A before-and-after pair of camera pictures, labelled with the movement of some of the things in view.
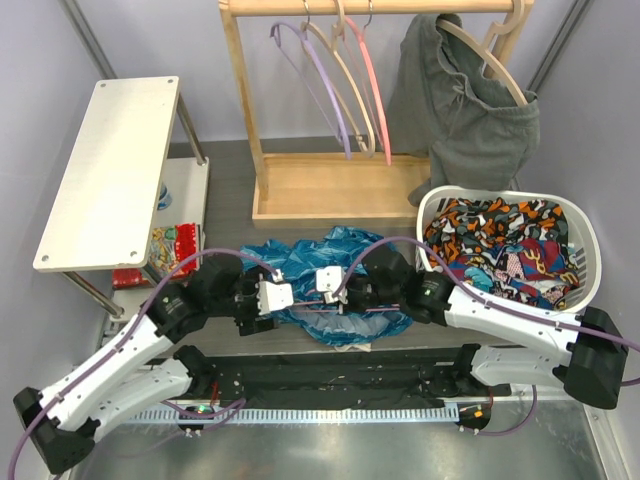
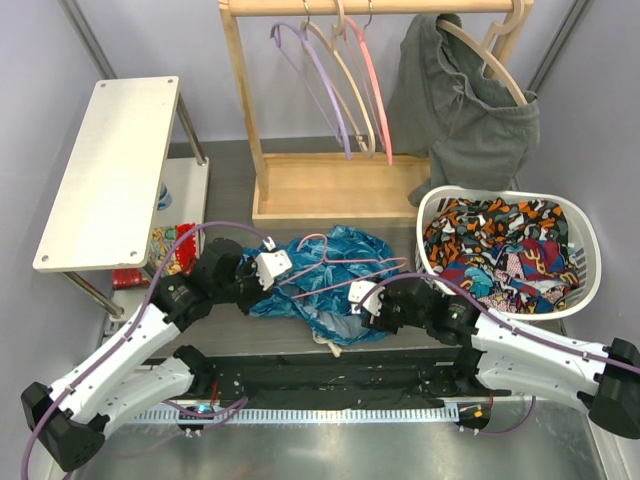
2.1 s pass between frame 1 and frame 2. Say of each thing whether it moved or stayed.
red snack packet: stayed
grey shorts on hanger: stayed
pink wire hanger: moved
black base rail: stayed
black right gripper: moved
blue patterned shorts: stayed
